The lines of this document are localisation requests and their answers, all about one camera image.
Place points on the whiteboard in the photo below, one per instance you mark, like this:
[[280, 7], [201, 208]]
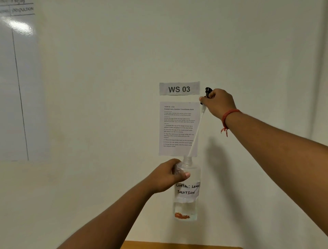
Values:
[[15, 84]]

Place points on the person's right forearm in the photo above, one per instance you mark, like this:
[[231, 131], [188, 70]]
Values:
[[279, 159]]

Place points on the clear plastic labelled bottle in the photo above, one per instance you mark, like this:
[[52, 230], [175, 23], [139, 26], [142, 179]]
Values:
[[187, 195]]

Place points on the person's right hand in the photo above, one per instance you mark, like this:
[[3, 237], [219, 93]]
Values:
[[220, 102]]

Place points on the red thread wristband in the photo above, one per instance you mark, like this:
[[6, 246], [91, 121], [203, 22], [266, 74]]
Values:
[[228, 118]]

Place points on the black pump cap with tube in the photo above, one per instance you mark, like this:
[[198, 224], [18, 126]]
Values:
[[198, 128]]

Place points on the person's left forearm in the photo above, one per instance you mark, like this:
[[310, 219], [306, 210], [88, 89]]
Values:
[[107, 218]]

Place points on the person's left hand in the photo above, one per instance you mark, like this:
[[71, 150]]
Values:
[[161, 177]]

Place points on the small grey wall sign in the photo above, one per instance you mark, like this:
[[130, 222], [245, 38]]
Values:
[[179, 89]]

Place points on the person's left thumb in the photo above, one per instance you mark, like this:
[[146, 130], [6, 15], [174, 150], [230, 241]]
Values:
[[182, 175]]

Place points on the printed instruction sheet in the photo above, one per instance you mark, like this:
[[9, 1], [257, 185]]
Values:
[[176, 130]]

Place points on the person's right fingers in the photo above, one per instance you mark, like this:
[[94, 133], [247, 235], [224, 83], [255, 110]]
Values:
[[206, 98]]

